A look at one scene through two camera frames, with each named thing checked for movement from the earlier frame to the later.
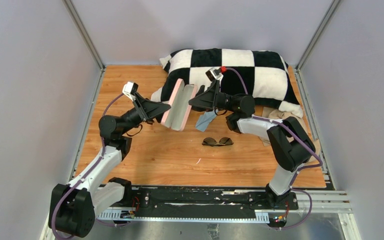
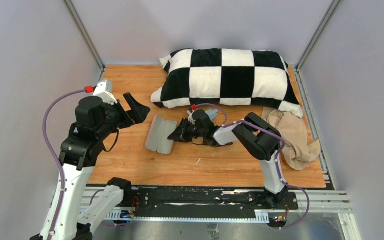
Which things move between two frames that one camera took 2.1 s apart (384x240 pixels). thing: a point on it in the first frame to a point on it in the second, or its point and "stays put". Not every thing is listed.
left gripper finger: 155,110 to 138,112
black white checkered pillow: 262,75 stays put
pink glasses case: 175,117 to 157,139
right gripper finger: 205,101 to 181,133
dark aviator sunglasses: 223,141 stays put
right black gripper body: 223,101 to 193,131
